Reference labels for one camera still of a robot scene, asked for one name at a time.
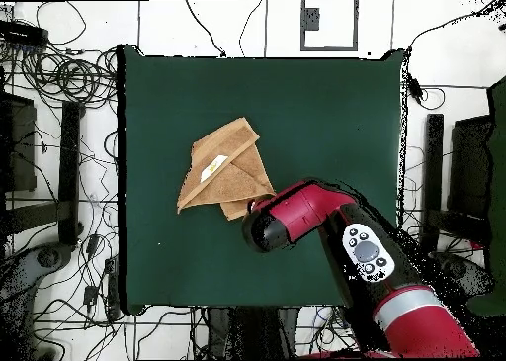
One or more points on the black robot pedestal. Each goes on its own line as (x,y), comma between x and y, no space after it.
(253,333)

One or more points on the tan terry towel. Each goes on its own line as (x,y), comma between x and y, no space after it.
(221,167)

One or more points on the dark green table cloth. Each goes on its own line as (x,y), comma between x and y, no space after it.
(316,119)

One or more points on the black stand foot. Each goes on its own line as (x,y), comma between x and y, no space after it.
(433,179)
(70,171)

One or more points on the black power strip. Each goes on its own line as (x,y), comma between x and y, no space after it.
(23,33)

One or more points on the green cloth covered table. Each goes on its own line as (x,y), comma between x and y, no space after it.
(499,179)

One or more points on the black box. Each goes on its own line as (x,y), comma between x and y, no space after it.
(470,167)
(19,147)

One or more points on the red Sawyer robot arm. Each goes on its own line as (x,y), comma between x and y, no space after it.
(308,210)

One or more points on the grey floor hatch frame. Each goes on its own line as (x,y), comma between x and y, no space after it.
(310,18)

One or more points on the black power adapter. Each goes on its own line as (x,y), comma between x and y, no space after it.
(90,295)
(93,244)

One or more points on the dark grey stand base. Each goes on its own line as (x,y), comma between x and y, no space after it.
(47,257)
(454,268)

